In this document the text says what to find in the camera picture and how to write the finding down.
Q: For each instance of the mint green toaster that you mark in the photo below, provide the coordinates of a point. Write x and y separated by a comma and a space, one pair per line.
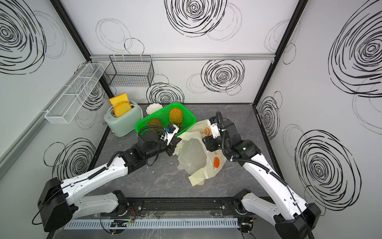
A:
126, 123

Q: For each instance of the yellow printed plastic bag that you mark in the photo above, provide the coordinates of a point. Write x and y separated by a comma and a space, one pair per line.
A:
194, 157

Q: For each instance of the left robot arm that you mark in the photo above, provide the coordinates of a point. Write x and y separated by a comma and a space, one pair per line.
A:
64, 200

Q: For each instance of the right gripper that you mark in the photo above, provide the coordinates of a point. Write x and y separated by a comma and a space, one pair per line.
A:
209, 142

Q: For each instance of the white mesh wall shelf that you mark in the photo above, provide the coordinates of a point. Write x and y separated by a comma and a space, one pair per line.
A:
75, 94

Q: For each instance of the white slotted cable duct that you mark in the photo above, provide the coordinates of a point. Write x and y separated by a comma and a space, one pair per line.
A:
194, 223

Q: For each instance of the front toast slice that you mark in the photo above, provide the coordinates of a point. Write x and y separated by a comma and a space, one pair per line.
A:
122, 108

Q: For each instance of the green plastic basket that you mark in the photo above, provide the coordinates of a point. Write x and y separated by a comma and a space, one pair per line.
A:
164, 116

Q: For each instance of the yellow-orange pineapple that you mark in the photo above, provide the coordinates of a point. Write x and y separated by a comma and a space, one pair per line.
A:
176, 117

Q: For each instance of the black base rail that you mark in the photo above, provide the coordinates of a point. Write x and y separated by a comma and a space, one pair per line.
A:
226, 205

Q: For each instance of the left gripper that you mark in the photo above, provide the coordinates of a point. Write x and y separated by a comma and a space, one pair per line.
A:
172, 145

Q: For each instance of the toast slice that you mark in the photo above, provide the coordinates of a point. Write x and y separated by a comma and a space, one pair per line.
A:
122, 108
123, 98

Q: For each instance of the rear toast slice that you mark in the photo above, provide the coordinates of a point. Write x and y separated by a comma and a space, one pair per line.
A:
123, 98

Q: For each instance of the black wire wall basket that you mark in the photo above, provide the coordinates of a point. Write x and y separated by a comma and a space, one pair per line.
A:
129, 71

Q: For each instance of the green-brown pineapple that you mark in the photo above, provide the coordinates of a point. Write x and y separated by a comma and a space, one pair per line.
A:
155, 122

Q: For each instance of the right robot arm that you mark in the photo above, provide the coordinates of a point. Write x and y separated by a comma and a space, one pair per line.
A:
292, 216

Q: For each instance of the white scalloped dish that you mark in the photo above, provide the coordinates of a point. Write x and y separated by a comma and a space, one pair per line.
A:
152, 108

